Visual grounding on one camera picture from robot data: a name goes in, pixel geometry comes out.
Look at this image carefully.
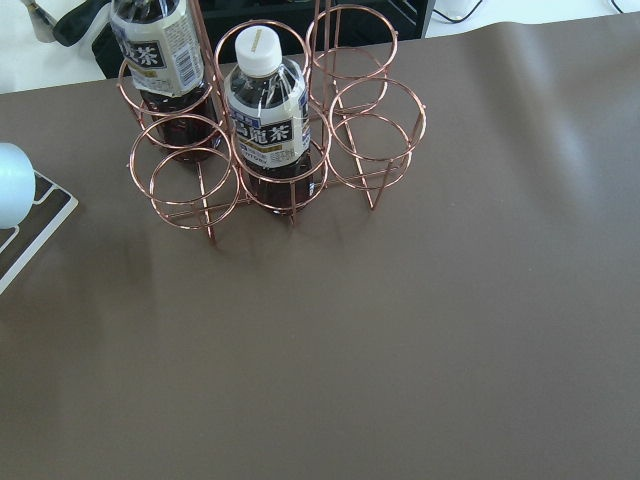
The tea bottle of rack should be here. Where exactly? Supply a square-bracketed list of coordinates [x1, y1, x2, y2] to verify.
[224, 25, 314, 215]
[109, 0, 222, 165]

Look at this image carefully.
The white cup rack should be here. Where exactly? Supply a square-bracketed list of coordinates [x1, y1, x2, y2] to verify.
[1, 171, 79, 292]

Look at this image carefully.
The tea bottle front of rack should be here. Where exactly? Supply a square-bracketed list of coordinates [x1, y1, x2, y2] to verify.
[224, 25, 314, 215]

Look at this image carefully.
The copper wire bottle rack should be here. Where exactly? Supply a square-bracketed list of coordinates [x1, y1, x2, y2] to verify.
[109, 1, 427, 235]

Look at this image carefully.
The light blue cup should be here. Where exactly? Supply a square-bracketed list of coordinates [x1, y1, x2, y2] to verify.
[1, 143, 35, 229]

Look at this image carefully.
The tea bottle back of rack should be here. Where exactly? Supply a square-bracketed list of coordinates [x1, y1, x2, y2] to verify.
[109, 0, 222, 165]

